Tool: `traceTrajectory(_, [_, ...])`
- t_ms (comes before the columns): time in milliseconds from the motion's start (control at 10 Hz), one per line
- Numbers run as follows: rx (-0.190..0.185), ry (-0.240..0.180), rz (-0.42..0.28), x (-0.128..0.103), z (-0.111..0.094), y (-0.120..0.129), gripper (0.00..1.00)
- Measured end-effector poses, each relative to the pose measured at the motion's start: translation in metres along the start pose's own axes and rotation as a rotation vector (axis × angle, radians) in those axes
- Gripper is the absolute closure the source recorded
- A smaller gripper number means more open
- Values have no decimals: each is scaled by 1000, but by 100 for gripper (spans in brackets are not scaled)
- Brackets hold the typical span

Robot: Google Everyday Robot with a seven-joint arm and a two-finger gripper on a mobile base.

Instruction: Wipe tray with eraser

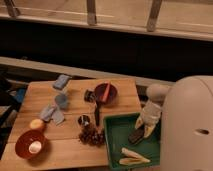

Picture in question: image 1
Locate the blue cup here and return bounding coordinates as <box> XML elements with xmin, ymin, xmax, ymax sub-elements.
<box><xmin>55</xmin><ymin>93</ymin><xmax>69</xmax><ymax>109</ymax></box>

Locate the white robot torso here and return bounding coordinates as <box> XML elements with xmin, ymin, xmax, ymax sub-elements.
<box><xmin>160</xmin><ymin>76</ymin><xmax>213</xmax><ymax>171</ymax></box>

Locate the yellow orange fruit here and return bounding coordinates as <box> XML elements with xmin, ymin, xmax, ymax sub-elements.
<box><xmin>29</xmin><ymin>119</ymin><xmax>45</xmax><ymax>131</ymax></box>

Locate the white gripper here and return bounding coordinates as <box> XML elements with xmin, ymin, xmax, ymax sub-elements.
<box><xmin>135</xmin><ymin>100</ymin><xmax>162</xmax><ymax>138</ymax></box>

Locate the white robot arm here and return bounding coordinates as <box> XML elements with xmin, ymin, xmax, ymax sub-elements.
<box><xmin>135</xmin><ymin>84</ymin><xmax>170</xmax><ymax>138</ymax></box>

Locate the orange-brown bowl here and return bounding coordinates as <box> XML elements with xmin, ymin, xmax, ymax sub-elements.
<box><xmin>15</xmin><ymin>130</ymin><xmax>46</xmax><ymax>159</ymax></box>

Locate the white egg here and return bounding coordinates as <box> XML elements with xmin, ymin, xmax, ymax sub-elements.
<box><xmin>29</xmin><ymin>141</ymin><xmax>42</xmax><ymax>154</ymax></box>

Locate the dark red bowl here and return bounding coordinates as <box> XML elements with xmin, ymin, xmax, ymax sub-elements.
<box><xmin>94</xmin><ymin>83</ymin><xmax>117</xmax><ymax>104</ymax></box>

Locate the green plastic tray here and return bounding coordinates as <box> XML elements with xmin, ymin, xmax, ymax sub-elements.
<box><xmin>103</xmin><ymin>113</ymin><xmax>161</xmax><ymax>171</ymax></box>

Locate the lower corn husk piece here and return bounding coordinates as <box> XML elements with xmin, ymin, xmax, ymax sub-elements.
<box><xmin>119</xmin><ymin>158</ymin><xmax>150</xmax><ymax>165</ymax></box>

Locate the black chair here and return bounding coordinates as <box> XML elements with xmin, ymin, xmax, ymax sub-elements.
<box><xmin>0</xmin><ymin>71</ymin><xmax>22</xmax><ymax>128</ymax></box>

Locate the dark eraser block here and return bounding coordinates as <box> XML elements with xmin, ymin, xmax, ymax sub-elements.
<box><xmin>128</xmin><ymin>128</ymin><xmax>145</xmax><ymax>144</ymax></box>

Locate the black spoon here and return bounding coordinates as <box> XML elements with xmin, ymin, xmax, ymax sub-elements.
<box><xmin>94</xmin><ymin>101</ymin><xmax>100</xmax><ymax>126</ymax></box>

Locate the blue crumpled cloth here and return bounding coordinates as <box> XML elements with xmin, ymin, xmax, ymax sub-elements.
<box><xmin>39</xmin><ymin>105</ymin><xmax>65</xmax><ymax>125</ymax></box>

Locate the brown grape bunch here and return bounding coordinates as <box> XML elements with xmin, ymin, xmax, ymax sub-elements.
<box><xmin>79</xmin><ymin>125</ymin><xmax>105</xmax><ymax>147</ymax></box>

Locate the blue sponge block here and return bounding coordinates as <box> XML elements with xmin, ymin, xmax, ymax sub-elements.
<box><xmin>53</xmin><ymin>74</ymin><xmax>70</xmax><ymax>90</ymax></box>

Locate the orange carrot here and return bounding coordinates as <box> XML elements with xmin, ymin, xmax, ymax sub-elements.
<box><xmin>102</xmin><ymin>83</ymin><xmax>111</xmax><ymax>102</ymax></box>

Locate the small dark cup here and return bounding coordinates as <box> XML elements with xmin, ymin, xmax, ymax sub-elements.
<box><xmin>84</xmin><ymin>90</ymin><xmax>96</xmax><ymax>102</ymax></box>

